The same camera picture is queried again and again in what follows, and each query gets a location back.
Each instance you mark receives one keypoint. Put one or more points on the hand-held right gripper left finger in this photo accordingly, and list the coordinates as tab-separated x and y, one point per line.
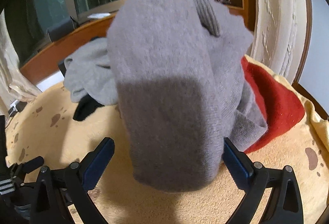
99	162

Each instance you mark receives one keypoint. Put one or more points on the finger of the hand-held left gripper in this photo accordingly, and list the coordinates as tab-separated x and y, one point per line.
28	166

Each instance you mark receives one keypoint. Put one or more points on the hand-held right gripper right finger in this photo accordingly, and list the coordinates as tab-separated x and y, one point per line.
237	167

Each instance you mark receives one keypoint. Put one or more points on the mauve knit sweater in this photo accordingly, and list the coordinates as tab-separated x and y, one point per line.
164	85

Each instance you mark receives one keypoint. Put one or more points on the yellow spotted blanket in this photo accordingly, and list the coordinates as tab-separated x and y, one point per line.
77	136

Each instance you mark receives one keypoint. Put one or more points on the black cloth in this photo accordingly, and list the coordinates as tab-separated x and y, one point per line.
86	109

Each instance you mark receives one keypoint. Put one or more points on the red cloth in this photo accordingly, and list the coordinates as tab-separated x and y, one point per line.
272	100

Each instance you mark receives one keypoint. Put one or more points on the light grey ribbed sweater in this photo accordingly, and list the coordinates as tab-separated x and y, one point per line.
90	70

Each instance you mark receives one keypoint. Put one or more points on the small black device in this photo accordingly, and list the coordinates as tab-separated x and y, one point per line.
61	68

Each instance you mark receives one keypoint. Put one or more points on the beige pleated curtain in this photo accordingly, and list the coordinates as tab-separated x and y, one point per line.
7	59

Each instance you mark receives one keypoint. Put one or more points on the orange wooden headboard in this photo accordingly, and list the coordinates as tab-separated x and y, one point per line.
77	39

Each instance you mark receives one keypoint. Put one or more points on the dark grey box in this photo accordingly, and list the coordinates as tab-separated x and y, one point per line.
60	30

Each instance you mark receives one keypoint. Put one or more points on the white paper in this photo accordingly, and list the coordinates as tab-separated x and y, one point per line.
99	15

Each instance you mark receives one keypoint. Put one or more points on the cream patterned curtain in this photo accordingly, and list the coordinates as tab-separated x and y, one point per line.
272	8

